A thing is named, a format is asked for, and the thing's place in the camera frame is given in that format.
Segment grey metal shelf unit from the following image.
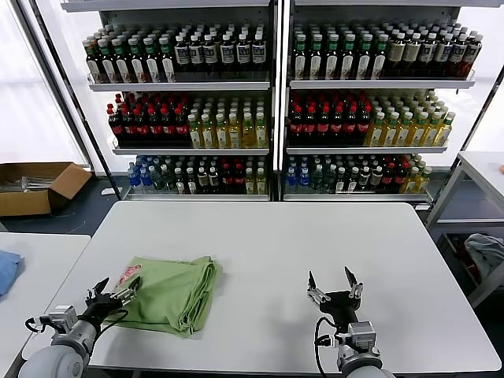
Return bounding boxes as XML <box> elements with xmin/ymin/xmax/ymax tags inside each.
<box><xmin>277</xmin><ymin>0</ymin><xmax>504</xmax><ymax>206</ymax></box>
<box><xmin>58</xmin><ymin>0</ymin><xmax>277</xmax><ymax>202</ymax></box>

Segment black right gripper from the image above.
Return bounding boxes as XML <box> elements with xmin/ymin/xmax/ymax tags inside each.
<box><xmin>306</xmin><ymin>266</ymin><xmax>365</xmax><ymax>328</ymax></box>

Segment open brown cardboard box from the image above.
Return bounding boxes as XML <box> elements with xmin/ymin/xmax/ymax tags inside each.
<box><xmin>0</xmin><ymin>161</ymin><xmax>94</xmax><ymax>218</ymax></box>

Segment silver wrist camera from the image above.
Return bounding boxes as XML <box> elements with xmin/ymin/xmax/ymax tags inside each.
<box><xmin>48</xmin><ymin>304</ymin><xmax>79</xmax><ymax>331</ymax></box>
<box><xmin>345</xmin><ymin>321</ymin><xmax>378</xmax><ymax>348</ymax></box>

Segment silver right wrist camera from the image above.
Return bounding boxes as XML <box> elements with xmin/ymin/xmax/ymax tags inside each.
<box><xmin>345</xmin><ymin>321</ymin><xmax>378</xmax><ymax>348</ymax></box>

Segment dark window frame post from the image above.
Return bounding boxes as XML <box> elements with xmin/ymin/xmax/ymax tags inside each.
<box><xmin>11</xmin><ymin>0</ymin><xmax>119</xmax><ymax>191</ymax></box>

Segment dark bottle beige label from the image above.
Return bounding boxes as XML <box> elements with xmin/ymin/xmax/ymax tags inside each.
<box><xmin>402</xmin><ymin>33</ymin><xmax>421</xmax><ymax>78</ymax></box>
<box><xmin>387</xmin><ymin>33</ymin><xmax>406</xmax><ymax>78</ymax></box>

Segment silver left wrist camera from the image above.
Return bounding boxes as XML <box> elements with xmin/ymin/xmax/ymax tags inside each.
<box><xmin>48</xmin><ymin>304</ymin><xmax>79</xmax><ymax>331</ymax></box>

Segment red-cap cola bottle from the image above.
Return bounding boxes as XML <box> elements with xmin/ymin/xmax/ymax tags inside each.
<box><xmin>316</xmin><ymin>104</ymin><xmax>331</xmax><ymax>146</ymax></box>
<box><xmin>133</xmin><ymin>108</ymin><xmax>150</xmax><ymax>146</ymax></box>
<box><xmin>146</xmin><ymin>107</ymin><xmax>163</xmax><ymax>146</ymax></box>
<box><xmin>160</xmin><ymin>107</ymin><xmax>176</xmax><ymax>146</ymax></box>
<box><xmin>120</xmin><ymin>107</ymin><xmax>137</xmax><ymax>146</ymax></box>
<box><xmin>289</xmin><ymin>104</ymin><xmax>304</xmax><ymax>146</ymax></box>
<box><xmin>173</xmin><ymin>107</ymin><xmax>190</xmax><ymax>146</ymax></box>
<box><xmin>106</xmin><ymin>108</ymin><xmax>124</xmax><ymax>146</ymax></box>
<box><xmin>302</xmin><ymin>104</ymin><xmax>317</xmax><ymax>146</ymax></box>
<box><xmin>343</xmin><ymin>104</ymin><xmax>358</xmax><ymax>146</ymax></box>
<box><xmin>329</xmin><ymin>104</ymin><xmax>344</xmax><ymax>146</ymax></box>
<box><xmin>356</xmin><ymin>104</ymin><xmax>372</xmax><ymax>146</ymax></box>

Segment dark storage bin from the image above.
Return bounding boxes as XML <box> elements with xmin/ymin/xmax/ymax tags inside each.
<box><xmin>438</xmin><ymin>232</ymin><xmax>484</xmax><ymax>293</ymax></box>

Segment wrapped silver metal parts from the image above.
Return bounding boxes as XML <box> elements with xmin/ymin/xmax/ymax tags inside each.
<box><xmin>0</xmin><ymin>176</ymin><xmax>56</xmax><ymax>195</ymax></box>

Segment folded blue cloth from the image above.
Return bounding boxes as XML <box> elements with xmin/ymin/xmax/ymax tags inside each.
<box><xmin>0</xmin><ymin>250</ymin><xmax>23</xmax><ymax>302</ymax></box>

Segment light green polo shirt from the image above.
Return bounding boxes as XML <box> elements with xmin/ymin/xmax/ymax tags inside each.
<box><xmin>102</xmin><ymin>255</ymin><xmax>224</xmax><ymax>339</ymax></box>

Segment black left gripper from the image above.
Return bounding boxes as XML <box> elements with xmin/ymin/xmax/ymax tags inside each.
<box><xmin>80</xmin><ymin>276</ymin><xmax>142</xmax><ymax>322</ymax></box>

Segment white-cap bottle blue label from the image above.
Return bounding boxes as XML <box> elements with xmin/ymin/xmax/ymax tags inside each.
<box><xmin>202</xmin><ymin>34</ymin><xmax>219</xmax><ymax>76</ymax></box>
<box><xmin>250</xmin><ymin>33</ymin><xmax>266</xmax><ymax>76</ymax></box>
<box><xmin>449</xmin><ymin>34</ymin><xmax>467</xmax><ymax>78</ymax></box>
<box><xmin>419</xmin><ymin>33</ymin><xmax>436</xmax><ymax>78</ymax></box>
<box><xmin>219</xmin><ymin>34</ymin><xmax>235</xmax><ymax>76</ymax></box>
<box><xmin>188</xmin><ymin>34</ymin><xmax>205</xmax><ymax>76</ymax></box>
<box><xmin>434</xmin><ymin>33</ymin><xmax>452</xmax><ymax>78</ymax></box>
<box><xmin>173</xmin><ymin>35</ymin><xmax>190</xmax><ymax>76</ymax></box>
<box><xmin>235</xmin><ymin>33</ymin><xmax>250</xmax><ymax>76</ymax></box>

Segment grey-blue clothes pile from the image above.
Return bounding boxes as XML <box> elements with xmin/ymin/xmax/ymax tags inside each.
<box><xmin>463</xmin><ymin>232</ymin><xmax>504</xmax><ymax>283</ymax></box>

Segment white side table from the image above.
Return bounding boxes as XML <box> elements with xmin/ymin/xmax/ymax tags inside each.
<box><xmin>0</xmin><ymin>232</ymin><xmax>92</xmax><ymax>378</ymax></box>

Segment green-cap dark tea bottle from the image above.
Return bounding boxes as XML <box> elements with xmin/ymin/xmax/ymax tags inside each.
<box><xmin>98</xmin><ymin>38</ymin><xmax>116</xmax><ymax>84</ymax></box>
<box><xmin>111</xmin><ymin>37</ymin><xmax>130</xmax><ymax>84</ymax></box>
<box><xmin>339</xmin><ymin>34</ymin><xmax>355</xmax><ymax>80</ymax></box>
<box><xmin>127</xmin><ymin>36</ymin><xmax>145</xmax><ymax>84</ymax></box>
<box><xmin>324</xmin><ymin>34</ymin><xmax>339</xmax><ymax>80</ymax></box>
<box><xmin>291</xmin><ymin>34</ymin><xmax>307</xmax><ymax>80</ymax></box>
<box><xmin>84</xmin><ymin>39</ymin><xmax>102</xmax><ymax>84</ymax></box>
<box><xmin>143</xmin><ymin>36</ymin><xmax>161</xmax><ymax>83</ymax></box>
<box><xmin>157</xmin><ymin>35</ymin><xmax>176</xmax><ymax>83</ymax></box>
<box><xmin>372</xmin><ymin>34</ymin><xmax>387</xmax><ymax>80</ymax></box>
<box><xmin>356</xmin><ymin>34</ymin><xmax>372</xmax><ymax>80</ymax></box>
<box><xmin>307</xmin><ymin>34</ymin><xmax>324</xmax><ymax>80</ymax></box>

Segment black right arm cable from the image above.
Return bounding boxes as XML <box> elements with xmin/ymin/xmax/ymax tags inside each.
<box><xmin>313</xmin><ymin>316</ymin><xmax>344</xmax><ymax>375</ymax></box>

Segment yellow tea bottle green label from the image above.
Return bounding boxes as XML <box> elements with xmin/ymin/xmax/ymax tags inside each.
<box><xmin>365</xmin><ymin>112</ymin><xmax>385</xmax><ymax>147</ymax></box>
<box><xmin>240</xmin><ymin>113</ymin><xmax>256</xmax><ymax>150</ymax></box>
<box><xmin>435</xmin><ymin>111</ymin><xmax>456</xmax><ymax>147</ymax></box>
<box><xmin>227</xmin><ymin>113</ymin><xmax>242</xmax><ymax>150</ymax></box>
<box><xmin>187</xmin><ymin>113</ymin><xmax>202</xmax><ymax>150</ymax></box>
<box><xmin>254</xmin><ymin>112</ymin><xmax>269</xmax><ymax>150</ymax></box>
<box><xmin>200</xmin><ymin>113</ymin><xmax>216</xmax><ymax>150</ymax></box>
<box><xmin>380</xmin><ymin>112</ymin><xmax>399</xmax><ymax>147</ymax></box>
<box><xmin>423</xmin><ymin>111</ymin><xmax>442</xmax><ymax>147</ymax></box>
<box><xmin>213</xmin><ymin>113</ymin><xmax>229</xmax><ymax>150</ymax></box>
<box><xmin>409</xmin><ymin>112</ymin><xmax>428</xmax><ymax>147</ymax></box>
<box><xmin>395</xmin><ymin>112</ymin><xmax>413</xmax><ymax>147</ymax></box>

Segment white-cap red tea bottle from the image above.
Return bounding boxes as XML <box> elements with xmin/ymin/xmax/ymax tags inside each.
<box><xmin>462</xmin><ymin>35</ymin><xmax>482</xmax><ymax>79</ymax></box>

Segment grey metal frame table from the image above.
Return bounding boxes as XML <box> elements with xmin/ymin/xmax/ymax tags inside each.
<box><xmin>424</xmin><ymin>150</ymin><xmax>504</xmax><ymax>309</ymax></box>

